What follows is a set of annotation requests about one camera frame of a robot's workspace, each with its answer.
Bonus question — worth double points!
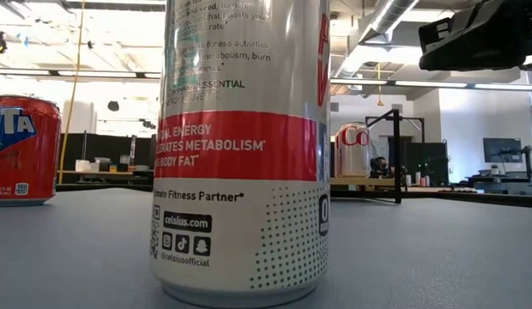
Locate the long ceiling light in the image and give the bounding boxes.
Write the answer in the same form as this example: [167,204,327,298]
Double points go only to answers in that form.
[0,67,163,81]
[329,76,532,92]

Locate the wooden background bench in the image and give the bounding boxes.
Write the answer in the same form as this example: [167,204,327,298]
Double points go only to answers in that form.
[57,169,154,177]

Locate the dark wall monitor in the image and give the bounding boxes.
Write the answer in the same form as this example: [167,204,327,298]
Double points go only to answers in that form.
[482,136,523,164]

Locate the black room panel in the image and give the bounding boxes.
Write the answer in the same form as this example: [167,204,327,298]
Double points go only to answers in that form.
[402,141,450,186]

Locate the yellow cable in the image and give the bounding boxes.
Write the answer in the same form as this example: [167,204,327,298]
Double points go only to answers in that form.
[57,0,87,185]

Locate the silver Diet Coke can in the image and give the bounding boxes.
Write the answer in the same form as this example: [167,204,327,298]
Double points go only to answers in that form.
[333,121,373,179]

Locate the background desk with equipment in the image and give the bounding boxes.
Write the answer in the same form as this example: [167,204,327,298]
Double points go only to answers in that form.
[448,169,532,197]

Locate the red Fanta can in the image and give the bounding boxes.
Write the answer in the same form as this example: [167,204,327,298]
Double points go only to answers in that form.
[0,94,63,208]

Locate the wooden shelf black metal frame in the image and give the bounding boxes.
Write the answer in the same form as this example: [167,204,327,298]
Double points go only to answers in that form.
[329,108,426,205]

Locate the silver ventilation duct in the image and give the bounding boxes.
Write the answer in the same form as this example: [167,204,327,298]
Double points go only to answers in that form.
[329,0,421,94]

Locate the yellow hanging pendant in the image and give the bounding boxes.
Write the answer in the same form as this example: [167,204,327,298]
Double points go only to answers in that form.
[376,62,384,107]

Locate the white containers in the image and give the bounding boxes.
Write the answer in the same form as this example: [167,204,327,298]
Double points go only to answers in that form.
[75,158,100,173]

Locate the black room divider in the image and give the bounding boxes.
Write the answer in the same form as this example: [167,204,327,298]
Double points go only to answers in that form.
[61,131,155,173]

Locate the blue grey table mat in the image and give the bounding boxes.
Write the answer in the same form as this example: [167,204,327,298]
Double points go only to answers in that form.
[0,187,532,309]

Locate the black can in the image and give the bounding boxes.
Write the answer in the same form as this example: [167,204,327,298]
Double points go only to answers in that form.
[148,0,332,309]

